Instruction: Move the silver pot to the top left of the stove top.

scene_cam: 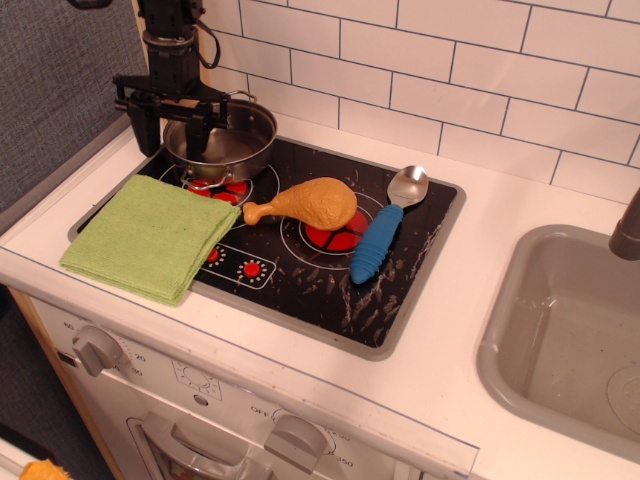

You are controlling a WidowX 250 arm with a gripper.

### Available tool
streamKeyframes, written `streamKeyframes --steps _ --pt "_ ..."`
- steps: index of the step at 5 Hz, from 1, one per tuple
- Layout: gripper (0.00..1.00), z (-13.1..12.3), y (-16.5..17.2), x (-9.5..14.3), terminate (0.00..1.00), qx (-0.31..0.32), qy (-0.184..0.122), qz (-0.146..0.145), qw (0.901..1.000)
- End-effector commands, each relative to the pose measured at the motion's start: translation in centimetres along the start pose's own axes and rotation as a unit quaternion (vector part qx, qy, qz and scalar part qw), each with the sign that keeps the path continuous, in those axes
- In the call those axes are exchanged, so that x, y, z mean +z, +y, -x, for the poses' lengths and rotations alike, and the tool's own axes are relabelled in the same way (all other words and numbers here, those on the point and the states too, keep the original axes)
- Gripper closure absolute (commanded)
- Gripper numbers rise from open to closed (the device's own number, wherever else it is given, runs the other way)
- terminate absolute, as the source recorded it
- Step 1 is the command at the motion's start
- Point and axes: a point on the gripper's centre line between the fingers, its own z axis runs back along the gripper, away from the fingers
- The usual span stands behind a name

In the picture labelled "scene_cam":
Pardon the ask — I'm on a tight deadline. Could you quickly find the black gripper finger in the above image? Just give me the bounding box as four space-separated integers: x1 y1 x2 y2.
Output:
126 97 160 157
185 102 219 161

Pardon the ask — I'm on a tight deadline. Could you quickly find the silver steel pot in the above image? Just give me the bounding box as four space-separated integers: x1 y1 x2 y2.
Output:
163 94 278 190

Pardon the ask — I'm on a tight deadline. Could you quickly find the grey oven door handle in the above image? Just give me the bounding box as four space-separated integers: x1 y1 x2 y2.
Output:
140 414 251 479

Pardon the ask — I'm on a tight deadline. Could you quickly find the grey timer knob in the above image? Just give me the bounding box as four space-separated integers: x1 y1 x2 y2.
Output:
72 325 123 377

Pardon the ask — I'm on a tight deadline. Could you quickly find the grey toy faucet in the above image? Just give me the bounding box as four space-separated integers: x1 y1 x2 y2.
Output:
609 189 640 261

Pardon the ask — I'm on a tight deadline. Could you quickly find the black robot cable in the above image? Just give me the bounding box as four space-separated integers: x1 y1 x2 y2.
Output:
194 19 221 70

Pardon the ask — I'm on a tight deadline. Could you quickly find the blue handled silver spoon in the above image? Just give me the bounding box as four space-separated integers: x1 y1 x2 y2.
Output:
350 166 429 284

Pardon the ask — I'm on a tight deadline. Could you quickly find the grey toy sink basin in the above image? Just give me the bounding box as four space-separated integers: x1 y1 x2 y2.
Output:
477 225 639 462

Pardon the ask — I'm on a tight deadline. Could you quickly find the green folded cloth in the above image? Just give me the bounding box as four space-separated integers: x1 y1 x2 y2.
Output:
60 175 241 306

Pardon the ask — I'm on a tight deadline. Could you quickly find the black toy stove top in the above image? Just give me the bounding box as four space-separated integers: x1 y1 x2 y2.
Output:
67 114 467 362

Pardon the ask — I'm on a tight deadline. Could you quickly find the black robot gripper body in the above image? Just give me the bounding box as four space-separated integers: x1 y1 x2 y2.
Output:
113 43 229 125

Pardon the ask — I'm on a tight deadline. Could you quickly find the grey oven temperature knob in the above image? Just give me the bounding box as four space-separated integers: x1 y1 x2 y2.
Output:
264 415 328 474

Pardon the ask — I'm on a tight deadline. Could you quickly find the orange toy chicken drumstick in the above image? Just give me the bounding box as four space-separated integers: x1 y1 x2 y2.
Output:
243 177 358 231

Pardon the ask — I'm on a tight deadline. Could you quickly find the orange toy on floor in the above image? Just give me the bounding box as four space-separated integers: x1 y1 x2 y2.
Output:
19 459 71 480

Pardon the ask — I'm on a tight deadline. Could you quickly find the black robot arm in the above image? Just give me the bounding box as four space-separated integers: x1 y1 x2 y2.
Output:
113 1 230 160

